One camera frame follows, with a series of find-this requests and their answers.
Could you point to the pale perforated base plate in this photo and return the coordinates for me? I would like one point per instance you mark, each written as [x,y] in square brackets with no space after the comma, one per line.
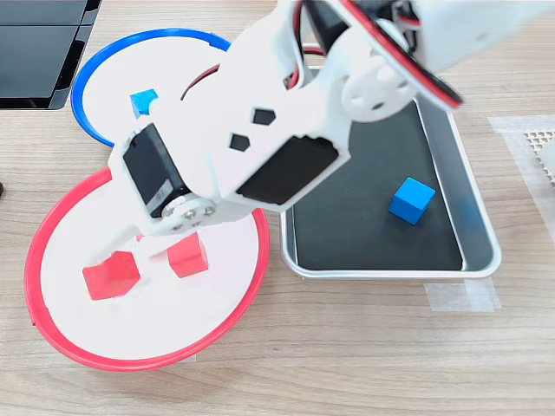
[537,143]

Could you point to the steel tray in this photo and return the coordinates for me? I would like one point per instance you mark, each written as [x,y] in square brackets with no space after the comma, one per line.
[468,208]

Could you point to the red-rimmed white plate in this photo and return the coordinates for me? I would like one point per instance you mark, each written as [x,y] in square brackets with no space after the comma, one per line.
[152,320]

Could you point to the blue-rimmed white plate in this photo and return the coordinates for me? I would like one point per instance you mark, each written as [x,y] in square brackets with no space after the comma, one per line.
[112,65]

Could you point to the clear tape strip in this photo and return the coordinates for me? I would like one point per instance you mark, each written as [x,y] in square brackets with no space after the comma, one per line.
[459,297]
[193,358]
[511,124]
[526,182]

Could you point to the black glossy panel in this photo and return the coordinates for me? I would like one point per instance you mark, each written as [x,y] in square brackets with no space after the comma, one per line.
[34,56]

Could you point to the black tray mat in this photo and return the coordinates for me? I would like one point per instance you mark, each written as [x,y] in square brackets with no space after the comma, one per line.
[368,225]

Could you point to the blue cube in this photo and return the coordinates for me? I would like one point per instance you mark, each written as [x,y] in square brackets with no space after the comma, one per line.
[141,103]
[412,200]

